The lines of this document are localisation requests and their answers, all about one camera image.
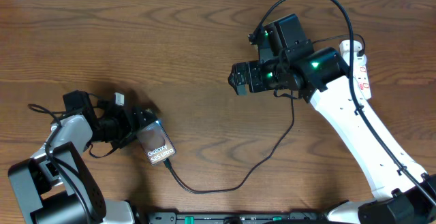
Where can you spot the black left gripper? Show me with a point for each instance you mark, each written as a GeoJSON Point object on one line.
{"type": "Point", "coordinates": [137, 121]}

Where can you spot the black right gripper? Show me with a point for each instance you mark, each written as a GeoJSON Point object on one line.
{"type": "Point", "coordinates": [253, 70]}

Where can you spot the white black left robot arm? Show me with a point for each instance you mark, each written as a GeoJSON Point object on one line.
{"type": "Point", "coordinates": [54, 185]}

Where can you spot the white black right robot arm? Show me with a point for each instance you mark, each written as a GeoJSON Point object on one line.
{"type": "Point", "coordinates": [334, 82]}

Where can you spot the white charger adapter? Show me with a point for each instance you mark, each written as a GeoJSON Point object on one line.
{"type": "Point", "coordinates": [346, 48]}

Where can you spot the white power strip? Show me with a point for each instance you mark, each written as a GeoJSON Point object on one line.
{"type": "Point", "coordinates": [361, 75]}

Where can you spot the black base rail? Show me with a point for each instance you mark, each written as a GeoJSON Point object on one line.
{"type": "Point", "coordinates": [234, 218]}

